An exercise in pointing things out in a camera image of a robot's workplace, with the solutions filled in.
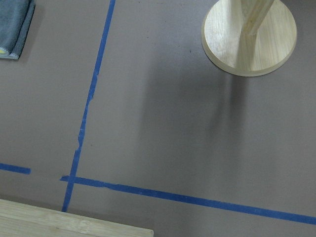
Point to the wooden mug tree stand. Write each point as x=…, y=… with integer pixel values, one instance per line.
x=249, y=38

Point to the bamboo cutting board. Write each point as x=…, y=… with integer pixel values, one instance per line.
x=22, y=220

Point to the grey folded cloth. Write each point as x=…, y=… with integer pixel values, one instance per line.
x=15, y=20

